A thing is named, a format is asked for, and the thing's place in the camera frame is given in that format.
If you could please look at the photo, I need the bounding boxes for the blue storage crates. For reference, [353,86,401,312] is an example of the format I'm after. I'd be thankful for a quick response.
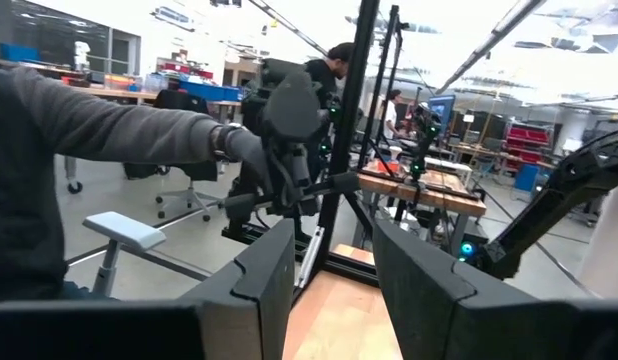
[177,79,243,104]

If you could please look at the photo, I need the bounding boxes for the blue floor bin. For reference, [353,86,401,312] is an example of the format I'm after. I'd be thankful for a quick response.
[513,163,541,194]

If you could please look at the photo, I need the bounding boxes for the white padded armrest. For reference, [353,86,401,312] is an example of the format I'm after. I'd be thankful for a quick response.
[82,210,168,297]

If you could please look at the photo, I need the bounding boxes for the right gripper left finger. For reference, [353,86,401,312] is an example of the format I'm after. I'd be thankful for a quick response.
[176,218,296,360]

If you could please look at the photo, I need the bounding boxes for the black office chair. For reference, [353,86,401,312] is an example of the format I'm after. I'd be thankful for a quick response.
[122,88,226,224]

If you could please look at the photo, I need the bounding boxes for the silver aluminium bracket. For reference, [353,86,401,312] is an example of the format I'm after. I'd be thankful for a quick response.
[294,225,326,290]

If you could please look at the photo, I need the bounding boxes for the red bin shelf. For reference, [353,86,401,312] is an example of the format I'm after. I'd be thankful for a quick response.
[505,122,554,162]

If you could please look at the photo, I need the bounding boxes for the black aluminium table frame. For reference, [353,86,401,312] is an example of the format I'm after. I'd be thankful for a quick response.
[221,0,548,289]

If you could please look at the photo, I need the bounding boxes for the person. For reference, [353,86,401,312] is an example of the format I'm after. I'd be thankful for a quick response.
[382,88,404,142]
[0,64,225,304]
[303,41,358,151]

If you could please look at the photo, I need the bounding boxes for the background wooden table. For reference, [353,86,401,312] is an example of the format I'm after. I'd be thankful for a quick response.
[357,167,489,256]

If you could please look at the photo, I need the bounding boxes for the blue computer monitor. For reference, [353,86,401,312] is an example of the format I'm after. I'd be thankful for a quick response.
[427,93,458,127]

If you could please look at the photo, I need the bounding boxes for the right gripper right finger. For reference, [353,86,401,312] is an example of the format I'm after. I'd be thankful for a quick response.
[372,218,545,360]

